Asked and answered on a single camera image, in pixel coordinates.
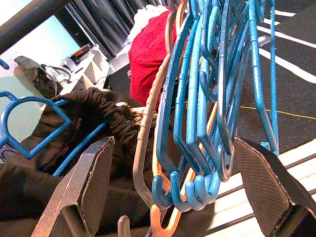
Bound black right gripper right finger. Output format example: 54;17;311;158
233;137;316;237

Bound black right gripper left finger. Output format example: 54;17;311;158
31;135;116;237

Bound black garment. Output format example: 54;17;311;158
0;86;223;237

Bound grey brown plastic hanger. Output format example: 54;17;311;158
117;0;183;237

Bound white shelf unit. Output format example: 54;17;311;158
58;44;116;96

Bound black digital clock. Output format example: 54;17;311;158
70;43;94;65

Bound red cloth cover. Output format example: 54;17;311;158
128;4;190;111

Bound dark pleated curtain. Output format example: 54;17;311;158
54;0;173;61

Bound thin yellow floor cable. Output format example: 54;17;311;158
170;105;316;121

